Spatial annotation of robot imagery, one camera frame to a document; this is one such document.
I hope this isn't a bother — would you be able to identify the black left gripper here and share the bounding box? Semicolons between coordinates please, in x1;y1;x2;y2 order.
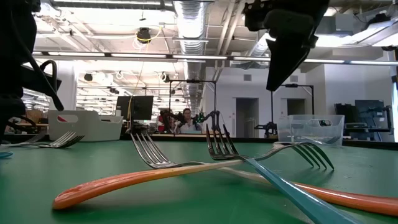
0;62;29;142

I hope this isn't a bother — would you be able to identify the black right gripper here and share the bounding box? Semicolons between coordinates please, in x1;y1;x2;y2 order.
244;0;331;93

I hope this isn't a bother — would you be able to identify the brown cardboard box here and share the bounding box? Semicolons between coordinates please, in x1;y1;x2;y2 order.
26;109;44;124

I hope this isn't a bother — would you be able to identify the white building column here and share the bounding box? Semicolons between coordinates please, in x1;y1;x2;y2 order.
54;60;78;111

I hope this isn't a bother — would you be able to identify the grey doorway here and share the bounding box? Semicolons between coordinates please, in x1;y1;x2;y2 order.
235;97;260;139

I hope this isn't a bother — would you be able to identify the clear plastic bin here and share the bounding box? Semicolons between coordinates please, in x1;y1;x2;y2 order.
275;114;346;147

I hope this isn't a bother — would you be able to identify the white opaque plastic bin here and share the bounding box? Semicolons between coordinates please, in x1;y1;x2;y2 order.
48;109;124;142

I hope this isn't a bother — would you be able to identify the long ceiling light strip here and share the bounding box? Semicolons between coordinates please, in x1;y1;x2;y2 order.
30;50;398;67

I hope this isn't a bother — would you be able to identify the green table mat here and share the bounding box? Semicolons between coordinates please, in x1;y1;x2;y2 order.
0;138;398;224

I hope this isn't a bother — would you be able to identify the dark blue machine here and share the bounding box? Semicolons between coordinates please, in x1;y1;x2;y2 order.
334;99;393;141

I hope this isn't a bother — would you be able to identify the person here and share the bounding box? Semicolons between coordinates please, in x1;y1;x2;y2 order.
176;108;203;134

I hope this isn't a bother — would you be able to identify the wooden workstation table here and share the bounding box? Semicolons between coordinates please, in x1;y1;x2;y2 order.
152;133;224;138

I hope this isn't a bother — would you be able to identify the black computer monitor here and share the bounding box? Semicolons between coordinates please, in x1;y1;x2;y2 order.
115;95;155;121

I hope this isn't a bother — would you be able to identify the black ceiling dome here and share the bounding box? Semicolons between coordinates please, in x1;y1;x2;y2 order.
136;27;152;44

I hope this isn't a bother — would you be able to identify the black gantry frame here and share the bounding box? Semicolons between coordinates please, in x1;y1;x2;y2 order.
169;79;218;135
270;83;315;138

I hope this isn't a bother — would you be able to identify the silver ventilation duct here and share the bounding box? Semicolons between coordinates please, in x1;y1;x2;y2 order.
173;0;208;106
248;30;271;58

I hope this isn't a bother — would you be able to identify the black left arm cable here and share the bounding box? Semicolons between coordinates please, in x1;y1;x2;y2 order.
39;58;65;112

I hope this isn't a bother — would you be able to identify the black aluminium frame rail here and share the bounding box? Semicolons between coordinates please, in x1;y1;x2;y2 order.
0;133;398;151

